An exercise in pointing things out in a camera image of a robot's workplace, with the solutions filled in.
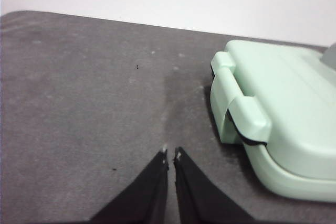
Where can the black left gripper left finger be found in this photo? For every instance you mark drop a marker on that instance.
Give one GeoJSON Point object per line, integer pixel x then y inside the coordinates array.
{"type": "Point", "coordinates": [147, 195]}

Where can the mint green breakfast maker appliance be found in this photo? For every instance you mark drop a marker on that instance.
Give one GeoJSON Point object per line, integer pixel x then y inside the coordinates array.
{"type": "Point", "coordinates": [283, 119]}

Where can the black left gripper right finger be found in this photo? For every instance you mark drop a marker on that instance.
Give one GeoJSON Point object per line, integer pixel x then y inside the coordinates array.
{"type": "Point", "coordinates": [199, 195]}

